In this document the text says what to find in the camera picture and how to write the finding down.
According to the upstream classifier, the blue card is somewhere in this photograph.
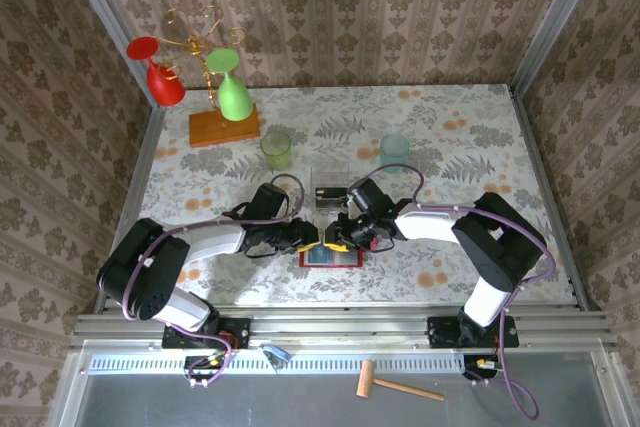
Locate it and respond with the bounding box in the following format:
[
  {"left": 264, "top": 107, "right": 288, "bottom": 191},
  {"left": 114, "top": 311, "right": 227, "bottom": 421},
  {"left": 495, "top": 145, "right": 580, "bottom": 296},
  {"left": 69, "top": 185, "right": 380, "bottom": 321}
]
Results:
[{"left": 307, "top": 245, "right": 335, "bottom": 266}]

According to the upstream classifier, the red leather card holder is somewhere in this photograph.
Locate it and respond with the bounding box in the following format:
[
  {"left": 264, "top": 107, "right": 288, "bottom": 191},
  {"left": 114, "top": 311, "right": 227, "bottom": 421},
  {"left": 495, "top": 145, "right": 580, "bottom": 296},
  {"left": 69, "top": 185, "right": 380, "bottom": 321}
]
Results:
[{"left": 298, "top": 238, "right": 380, "bottom": 270}]

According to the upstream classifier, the clear plastic box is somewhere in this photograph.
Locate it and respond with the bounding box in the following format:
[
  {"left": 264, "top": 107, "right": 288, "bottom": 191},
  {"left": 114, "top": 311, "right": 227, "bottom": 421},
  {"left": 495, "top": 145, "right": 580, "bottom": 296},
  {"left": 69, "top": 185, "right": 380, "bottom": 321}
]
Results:
[{"left": 309, "top": 161, "right": 351, "bottom": 210}]

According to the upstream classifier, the green translucent plastic cup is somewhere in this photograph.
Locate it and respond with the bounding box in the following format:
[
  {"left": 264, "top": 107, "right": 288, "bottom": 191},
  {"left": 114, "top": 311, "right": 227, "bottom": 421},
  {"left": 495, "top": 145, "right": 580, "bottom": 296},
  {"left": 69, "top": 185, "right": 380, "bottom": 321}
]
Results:
[{"left": 259, "top": 130, "right": 293, "bottom": 172}]

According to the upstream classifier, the blue translucent plastic cup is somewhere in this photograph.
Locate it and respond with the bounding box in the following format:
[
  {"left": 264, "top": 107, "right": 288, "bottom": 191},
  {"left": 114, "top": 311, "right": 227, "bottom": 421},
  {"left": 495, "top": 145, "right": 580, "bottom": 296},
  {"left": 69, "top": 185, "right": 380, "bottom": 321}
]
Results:
[{"left": 378, "top": 133, "right": 411, "bottom": 174}]

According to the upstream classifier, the blue and grey clip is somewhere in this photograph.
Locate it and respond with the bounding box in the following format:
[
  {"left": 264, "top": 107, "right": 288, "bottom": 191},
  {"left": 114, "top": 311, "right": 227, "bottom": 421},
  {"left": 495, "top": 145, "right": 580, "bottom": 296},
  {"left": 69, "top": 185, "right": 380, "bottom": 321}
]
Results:
[{"left": 260, "top": 343, "right": 292, "bottom": 367}]

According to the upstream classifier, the floral patterned table cover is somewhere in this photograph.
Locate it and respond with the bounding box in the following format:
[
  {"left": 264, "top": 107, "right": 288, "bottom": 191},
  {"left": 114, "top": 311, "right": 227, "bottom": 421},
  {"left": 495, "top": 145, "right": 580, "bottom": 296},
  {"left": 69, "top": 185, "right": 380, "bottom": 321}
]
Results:
[{"left": 117, "top": 84, "right": 585, "bottom": 307}]

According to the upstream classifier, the wooden mallet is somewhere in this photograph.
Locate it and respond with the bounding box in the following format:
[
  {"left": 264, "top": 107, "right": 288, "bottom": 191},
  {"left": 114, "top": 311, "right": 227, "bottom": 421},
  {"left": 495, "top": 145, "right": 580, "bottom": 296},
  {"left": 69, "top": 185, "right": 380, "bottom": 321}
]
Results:
[{"left": 355, "top": 359, "right": 445, "bottom": 402}]

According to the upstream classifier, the green plastic goblet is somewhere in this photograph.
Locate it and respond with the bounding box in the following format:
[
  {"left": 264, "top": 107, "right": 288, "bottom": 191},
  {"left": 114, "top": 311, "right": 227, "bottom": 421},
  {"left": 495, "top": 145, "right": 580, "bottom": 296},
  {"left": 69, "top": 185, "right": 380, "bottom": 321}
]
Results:
[{"left": 205, "top": 48, "right": 254, "bottom": 122}]

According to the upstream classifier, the black connector board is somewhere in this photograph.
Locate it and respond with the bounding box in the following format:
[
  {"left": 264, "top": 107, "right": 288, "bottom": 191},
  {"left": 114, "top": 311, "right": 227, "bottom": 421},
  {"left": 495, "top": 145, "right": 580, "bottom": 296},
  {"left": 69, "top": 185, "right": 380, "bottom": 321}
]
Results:
[
  {"left": 183, "top": 354, "right": 227, "bottom": 384},
  {"left": 462, "top": 354, "right": 502, "bottom": 383}
]

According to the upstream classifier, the grey sheet metal panel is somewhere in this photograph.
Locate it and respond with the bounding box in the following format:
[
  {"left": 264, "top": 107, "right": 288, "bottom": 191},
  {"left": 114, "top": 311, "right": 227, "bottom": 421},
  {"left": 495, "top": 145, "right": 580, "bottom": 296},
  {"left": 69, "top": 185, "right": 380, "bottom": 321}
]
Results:
[{"left": 49, "top": 341, "right": 624, "bottom": 427}]

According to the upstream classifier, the red plastic goblet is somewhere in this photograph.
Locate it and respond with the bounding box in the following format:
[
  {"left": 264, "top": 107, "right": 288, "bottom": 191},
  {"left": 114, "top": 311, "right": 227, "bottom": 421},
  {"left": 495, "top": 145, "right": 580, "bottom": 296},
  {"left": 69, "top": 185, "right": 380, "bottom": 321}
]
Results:
[{"left": 125, "top": 35, "right": 187, "bottom": 108}]

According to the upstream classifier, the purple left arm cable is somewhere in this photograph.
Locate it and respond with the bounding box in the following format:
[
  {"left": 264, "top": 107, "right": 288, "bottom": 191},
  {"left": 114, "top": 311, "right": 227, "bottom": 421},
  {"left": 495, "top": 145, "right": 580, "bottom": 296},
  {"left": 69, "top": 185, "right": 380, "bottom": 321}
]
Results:
[{"left": 121, "top": 173, "right": 306, "bottom": 388}]

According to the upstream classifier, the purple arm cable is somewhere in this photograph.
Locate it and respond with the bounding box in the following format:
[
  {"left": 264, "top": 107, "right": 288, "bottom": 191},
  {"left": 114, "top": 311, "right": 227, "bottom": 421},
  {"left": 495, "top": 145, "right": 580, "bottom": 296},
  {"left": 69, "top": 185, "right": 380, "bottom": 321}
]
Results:
[
  {"left": 349, "top": 163, "right": 557, "bottom": 422},
  {"left": 121, "top": 173, "right": 306, "bottom": 388}
]

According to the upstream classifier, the long aluminium base rail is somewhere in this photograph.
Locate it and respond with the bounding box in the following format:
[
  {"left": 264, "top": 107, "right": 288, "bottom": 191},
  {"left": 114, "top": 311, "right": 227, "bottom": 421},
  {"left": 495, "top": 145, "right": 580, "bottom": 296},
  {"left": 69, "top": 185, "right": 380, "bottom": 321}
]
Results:
[{"left": 69, "top": 304, "right": 617, "bottom": 349}]

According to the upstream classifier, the slotted white cable duct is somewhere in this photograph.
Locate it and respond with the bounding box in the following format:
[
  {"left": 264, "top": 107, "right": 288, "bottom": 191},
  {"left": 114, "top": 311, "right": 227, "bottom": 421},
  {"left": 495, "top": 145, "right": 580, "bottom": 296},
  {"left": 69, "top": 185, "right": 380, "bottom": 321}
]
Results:
[{"left": 87, "top": 352, "right": 466, "bottom": 376}]

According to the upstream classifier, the gold wire glass rack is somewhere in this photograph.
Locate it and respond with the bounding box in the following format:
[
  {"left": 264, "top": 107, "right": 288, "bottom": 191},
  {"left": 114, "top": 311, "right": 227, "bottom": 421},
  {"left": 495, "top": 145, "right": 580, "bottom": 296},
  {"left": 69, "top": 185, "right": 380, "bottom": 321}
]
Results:
[{"left": 159, "top": 5, "right": 262, "bottom": 149}]

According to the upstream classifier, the aluminium side rail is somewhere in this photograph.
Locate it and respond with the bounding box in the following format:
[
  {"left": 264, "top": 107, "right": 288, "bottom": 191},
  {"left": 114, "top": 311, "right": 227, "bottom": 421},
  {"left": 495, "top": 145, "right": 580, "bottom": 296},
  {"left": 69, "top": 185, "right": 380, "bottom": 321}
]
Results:
[
  {"left": 508, "top": 84, "right": 594, "bottom": 312},
  {"left": 93, "top": 105, "right": 167, "bottom": 316}
]

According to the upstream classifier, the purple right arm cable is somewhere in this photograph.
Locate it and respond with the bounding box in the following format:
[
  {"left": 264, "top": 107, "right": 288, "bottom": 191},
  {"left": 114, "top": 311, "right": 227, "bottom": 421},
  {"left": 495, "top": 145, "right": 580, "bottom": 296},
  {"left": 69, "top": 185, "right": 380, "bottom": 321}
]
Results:
[{"left": 349, "top": 163, "right": 557, "bottom": 422}]

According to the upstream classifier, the aluminium frame post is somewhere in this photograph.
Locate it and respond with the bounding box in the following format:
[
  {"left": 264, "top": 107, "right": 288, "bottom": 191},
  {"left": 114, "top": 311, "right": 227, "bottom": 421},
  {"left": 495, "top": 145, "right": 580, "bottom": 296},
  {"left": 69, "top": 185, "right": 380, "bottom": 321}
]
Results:
[
  {"left": 509, "top": 0, "right": 609, "bottom": 93},
  {"left": 55, "top": 0, "right": 156, "bottom": 108}
]

